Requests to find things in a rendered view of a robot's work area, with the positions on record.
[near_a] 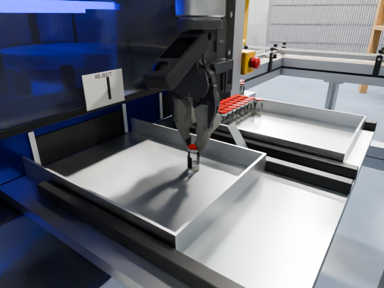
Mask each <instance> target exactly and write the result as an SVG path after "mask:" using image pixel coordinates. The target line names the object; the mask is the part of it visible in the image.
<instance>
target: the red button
mask: <svg viewBox="0 0 384 288"><path fill-rule="evenodd" d="M260 64H261V60H260V58H259V57H252V59H251V63H250V66H251V68H252V69H255V70H256V69H258V68H259V66H260Z"/></svg>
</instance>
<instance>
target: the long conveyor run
mask: <svg viewBox="0 0 384 288"><path fill-rule="evenodd" d="M282 44H283V46H282V48H276V47H277V46H278V45H277V44H276V43H275V44H274V45H273V46H274V50H276V51H277V53H281V54H275V55H273V59H276V58H282V63H281V72H280V75H285V76H291V77H301V78H310V79H320V80H326V81H336V82H346V83H355V84H361V85H371V86H380V87H384V47H382V48H381V50H378V52H379V54H366V53H348V52H338V51H320V50H303V49H287V48H286V46H285V45H286V42H283V43H282ZM247 50H255V51H260V50H265V52H270V47H258V46H248V49H247ZM285 54H298V55H285ZM300 55H313V56H322V57H308V56H300ZM324 57H337V58H324ZM339 58H352V59H339ZM353 59H368V60H375V61H362V60H353Z"/></svg>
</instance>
